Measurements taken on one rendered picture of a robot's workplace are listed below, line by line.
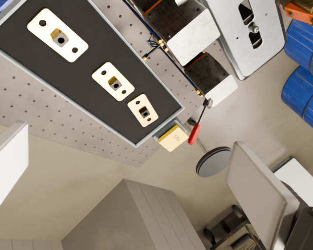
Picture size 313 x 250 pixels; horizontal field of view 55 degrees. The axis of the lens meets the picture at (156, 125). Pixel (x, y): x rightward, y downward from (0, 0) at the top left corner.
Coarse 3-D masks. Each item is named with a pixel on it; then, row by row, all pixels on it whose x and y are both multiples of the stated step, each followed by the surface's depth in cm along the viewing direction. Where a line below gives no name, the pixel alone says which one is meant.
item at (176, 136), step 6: (174, 126) 69; (168, 132) 69; (174, 132) 69; (180, 132) 70; (162, 138) 69; (168, 138) 70; (174, 138) 71; (180, 138) 72; (186, 138) 73; (162, 144) 70; (168, 144) 71; (174, 144) 72; (168, 150) 73
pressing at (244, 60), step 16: (208, 0) 68; (224, 0) 70; (240, 0) 72; (256, 0) 74; (272, 0) 77; (224, 16) 73; (240, 16) 76; (256, 16) 78; (272, 16) 81; (224, 32) 77; (240, 32) 79; (272, 32) 85; (224, 48) 80; (240, 48) 83; (256, 48) 86; (272, 48) 89; (240, 64) 88; (256, 64) 91; (240, 80) 93
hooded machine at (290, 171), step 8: (288, 160) 415; (296, 160) 407; (280, 168) 414; (288, 168) 408; (296, 168) 402; (304, 168) 398; (280, 176) 410; (288, 176) 404; (296, 176) 399; (304, 176) 393; (312, 176) 390; (288, 184) 400; (296, 184) 395; (304, 184) 390; (312, 184) 385; (304, 192) 386; (312, 192) 381; (304, 200) 383; (312, 200) 378
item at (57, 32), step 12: (48, 12) 39; (36, 24) 40; (48, 24) 40; (60, 24) 41; (48, 36) 41; (60, 36) 41; (72, 36) 43; (60, 48) 43; (72, 48) 44; (84, 48) 45; (72, 60) 45
